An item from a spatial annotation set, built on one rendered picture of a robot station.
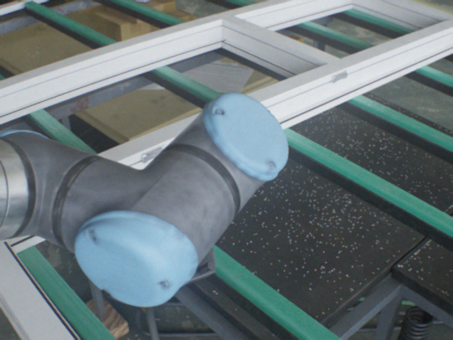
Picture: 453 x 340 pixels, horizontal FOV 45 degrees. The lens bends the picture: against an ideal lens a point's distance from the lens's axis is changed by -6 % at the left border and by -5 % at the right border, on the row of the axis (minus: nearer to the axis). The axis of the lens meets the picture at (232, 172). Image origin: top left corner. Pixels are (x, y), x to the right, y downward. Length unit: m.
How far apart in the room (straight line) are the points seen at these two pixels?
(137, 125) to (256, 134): 1.15
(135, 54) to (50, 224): 0.96
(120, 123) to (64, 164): 1.17
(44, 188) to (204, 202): 0.14
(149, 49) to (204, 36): 0.17
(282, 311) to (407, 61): 0.89
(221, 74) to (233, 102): 1.39
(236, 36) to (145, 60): 0.25
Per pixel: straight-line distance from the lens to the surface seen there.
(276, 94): 1.15
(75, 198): 0.48
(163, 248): 0.43
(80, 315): 0.80
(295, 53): 1.38
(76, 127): 2.29
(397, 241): 1.35
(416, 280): 1.27
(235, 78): 1.89
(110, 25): 2.24
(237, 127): 0.51
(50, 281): 0.86
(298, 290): 1.20
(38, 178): 0.49
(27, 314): 0.73
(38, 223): 0.51
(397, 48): 1.45
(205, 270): 0.62
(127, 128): 1.64
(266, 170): 0.51
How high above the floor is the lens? 1.45
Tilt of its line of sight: 35 degrees down
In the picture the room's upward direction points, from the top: straight up
